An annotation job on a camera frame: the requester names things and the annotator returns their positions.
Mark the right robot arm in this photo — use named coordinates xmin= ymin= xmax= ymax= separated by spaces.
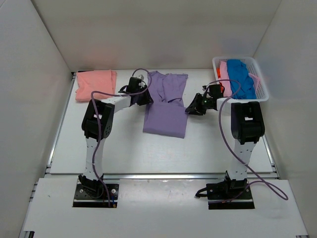
xmin=185 ymin=83 xmax=265 ymax=199

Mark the purple t-shirt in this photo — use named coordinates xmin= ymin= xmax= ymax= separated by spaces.
xmin=143 ymin=71 xmax=188 ymax=138

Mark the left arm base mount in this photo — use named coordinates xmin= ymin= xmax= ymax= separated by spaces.
xmin=72 ymin=181 xmax=119 ymax=209

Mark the blue t-shirt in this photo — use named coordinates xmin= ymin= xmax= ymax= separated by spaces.
xmin=226 ymin=59 xmax=256 ymax=100

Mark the light pink t-shirt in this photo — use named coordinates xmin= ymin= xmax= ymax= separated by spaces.
xmin=219 ymin=61 xmax=258 ymax=98

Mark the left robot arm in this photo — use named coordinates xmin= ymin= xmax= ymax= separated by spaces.
xmin=79 ymin=76 xmax=153 ymax=198

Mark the white plastic basket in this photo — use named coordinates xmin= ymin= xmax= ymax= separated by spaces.
xmin=212 ymin=57 xmax=269 ymax=110

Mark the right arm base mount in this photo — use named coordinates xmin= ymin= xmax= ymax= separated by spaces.
xmin=195 ymin=175 xmax=255 ymax=210

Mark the folded salmon pink t-shirt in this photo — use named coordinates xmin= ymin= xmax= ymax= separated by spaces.
xmin=75 ymin=70 xmax=117 ymax=103

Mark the orange t-shirt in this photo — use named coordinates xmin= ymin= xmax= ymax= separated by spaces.
xmin=216 ymin=67 xmax=222 ymax=79

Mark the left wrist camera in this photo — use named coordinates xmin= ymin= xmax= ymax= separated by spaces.
xmin=137 ymin=74 xmax=144 ymax=80

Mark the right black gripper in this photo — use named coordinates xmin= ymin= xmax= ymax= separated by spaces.
xmin=186 ymin=94 xmax=211 ymax=116

